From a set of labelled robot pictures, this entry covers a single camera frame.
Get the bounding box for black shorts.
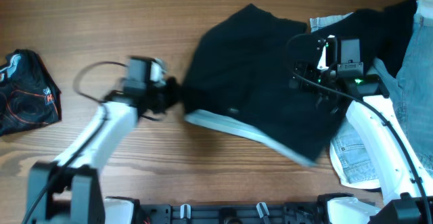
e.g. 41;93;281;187
181;5;343;166

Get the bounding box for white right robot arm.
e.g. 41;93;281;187
292;62;432;223

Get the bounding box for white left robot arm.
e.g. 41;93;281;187
22;77;179;223

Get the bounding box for black garment under jeans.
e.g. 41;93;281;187
310;0;417;77

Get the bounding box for light blue denim jeans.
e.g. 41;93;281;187
309;4;433;185

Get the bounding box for white cloth under jeans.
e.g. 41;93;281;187
329;118;380;190

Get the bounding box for black orange printed shirt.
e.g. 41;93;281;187
1;49;62;136

